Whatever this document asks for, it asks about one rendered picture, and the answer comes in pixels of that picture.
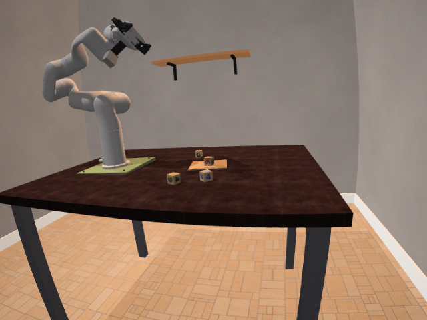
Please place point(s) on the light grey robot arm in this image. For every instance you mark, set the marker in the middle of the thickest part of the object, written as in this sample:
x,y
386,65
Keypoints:
x,y
106,103

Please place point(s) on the orange flat mat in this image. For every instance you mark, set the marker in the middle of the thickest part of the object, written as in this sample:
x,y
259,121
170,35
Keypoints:
x,y
199,165

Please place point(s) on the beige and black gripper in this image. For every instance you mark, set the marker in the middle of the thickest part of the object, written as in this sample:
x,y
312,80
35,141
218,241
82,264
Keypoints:
x,y
129,36

